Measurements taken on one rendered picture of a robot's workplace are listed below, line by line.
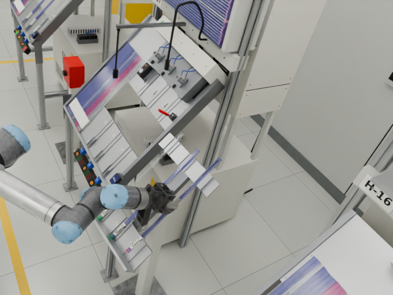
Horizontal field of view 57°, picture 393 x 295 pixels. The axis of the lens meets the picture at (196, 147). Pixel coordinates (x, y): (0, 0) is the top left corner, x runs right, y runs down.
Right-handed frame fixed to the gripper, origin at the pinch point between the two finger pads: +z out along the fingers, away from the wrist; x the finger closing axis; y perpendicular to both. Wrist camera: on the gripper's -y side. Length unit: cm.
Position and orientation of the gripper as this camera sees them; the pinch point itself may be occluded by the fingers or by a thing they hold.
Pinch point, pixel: (173, 205)
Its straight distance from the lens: 141.0
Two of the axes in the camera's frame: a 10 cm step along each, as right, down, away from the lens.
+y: 5.9, -7.8, -2.3
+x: -6.0, -6.1, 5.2
